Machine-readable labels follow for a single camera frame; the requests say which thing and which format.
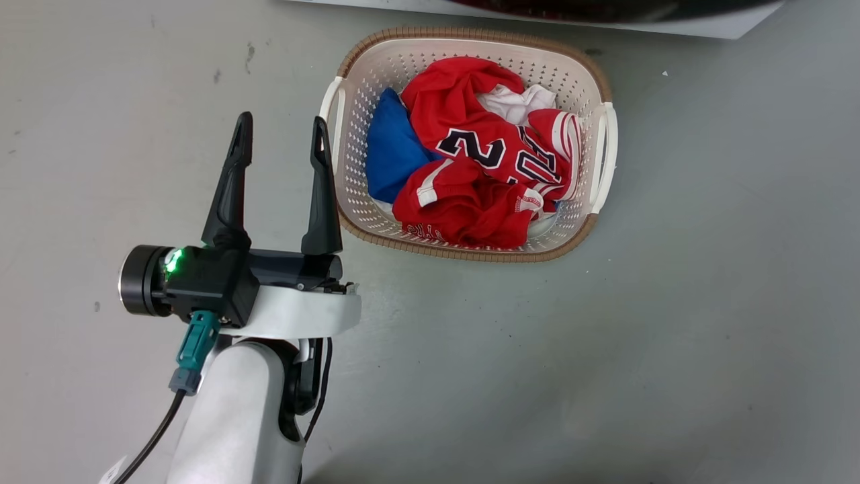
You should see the red garment white trim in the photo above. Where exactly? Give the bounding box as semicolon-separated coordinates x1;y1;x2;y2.
392;157;545;250

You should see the thin black cable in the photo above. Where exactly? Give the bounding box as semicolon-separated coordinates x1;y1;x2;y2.
296;337;334;484

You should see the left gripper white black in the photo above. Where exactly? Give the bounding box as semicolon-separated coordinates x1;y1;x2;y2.
201;112;362;340

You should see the black cable teal connector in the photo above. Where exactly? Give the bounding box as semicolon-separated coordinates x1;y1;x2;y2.
111;309;222;484

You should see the white cloth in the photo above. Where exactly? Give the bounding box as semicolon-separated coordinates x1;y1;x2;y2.
476;83;558;128

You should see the red numbered basketball jersey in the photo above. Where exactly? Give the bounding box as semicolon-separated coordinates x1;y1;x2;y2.
401;56;583;214

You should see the white perforated laundry basket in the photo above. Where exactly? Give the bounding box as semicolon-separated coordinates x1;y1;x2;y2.
318;26;618;264

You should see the blue cloth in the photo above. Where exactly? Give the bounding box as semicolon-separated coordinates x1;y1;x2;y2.
364;87;445;206

